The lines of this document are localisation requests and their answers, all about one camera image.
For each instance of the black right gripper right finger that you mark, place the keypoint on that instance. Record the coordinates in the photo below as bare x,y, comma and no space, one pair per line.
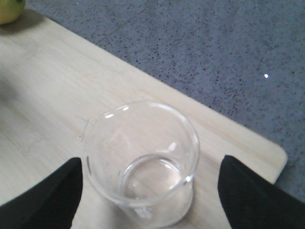
251,202

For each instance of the yellow lemon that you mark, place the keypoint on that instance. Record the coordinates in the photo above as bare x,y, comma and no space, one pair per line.
10,10

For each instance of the light wooden cutting board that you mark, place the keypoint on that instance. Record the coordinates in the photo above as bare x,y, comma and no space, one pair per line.
54,85

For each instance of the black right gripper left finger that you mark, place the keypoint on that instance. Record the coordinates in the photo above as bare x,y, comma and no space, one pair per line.
50,204

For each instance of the small glass beaker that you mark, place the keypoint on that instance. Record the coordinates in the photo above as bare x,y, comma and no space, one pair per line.
142,157

